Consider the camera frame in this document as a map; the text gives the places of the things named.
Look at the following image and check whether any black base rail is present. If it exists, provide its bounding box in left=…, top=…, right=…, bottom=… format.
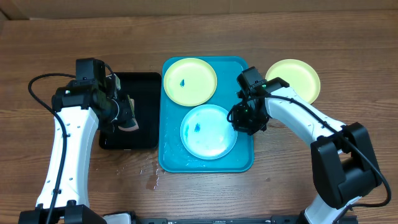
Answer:
left=102, top=211, right=358, bottom=224

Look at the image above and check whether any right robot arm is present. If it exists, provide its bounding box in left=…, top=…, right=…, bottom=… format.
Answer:
left=227, top=75, right=386, bottom=223

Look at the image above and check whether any light blue plate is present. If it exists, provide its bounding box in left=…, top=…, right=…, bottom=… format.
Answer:
left=180, top=105, right=238, bottom=160

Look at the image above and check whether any teal plastic tray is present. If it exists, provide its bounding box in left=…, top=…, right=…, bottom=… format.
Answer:
left=159, top=56, right=254, bottom=173

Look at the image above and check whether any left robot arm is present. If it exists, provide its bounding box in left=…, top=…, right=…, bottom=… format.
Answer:
left=19, top=78, right=136, bottom=223

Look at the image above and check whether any yellow-green plate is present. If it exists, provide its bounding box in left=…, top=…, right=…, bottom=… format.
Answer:
left=163, top=58, right=218, bottom=106
left=266, top=59, right=321, bottom=104

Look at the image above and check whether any dark wet sponge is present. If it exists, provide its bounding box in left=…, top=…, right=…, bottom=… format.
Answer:
left=118, top=99, right=139, bottom=132

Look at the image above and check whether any black plastic tray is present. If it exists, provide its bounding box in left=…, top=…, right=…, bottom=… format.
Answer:
left=99, top=72, right=161, bottom=151

